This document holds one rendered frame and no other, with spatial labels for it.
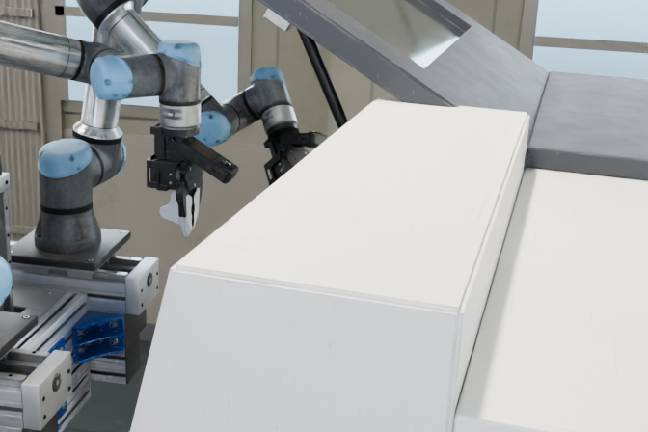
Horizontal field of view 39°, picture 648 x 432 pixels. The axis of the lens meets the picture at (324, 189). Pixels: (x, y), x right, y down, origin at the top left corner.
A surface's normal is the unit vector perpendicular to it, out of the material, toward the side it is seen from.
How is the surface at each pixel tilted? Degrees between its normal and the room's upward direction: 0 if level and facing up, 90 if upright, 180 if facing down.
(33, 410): 90
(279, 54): 90
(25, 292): 0
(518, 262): 0
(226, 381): 90
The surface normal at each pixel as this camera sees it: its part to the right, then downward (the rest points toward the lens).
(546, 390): 0.04, -0.95
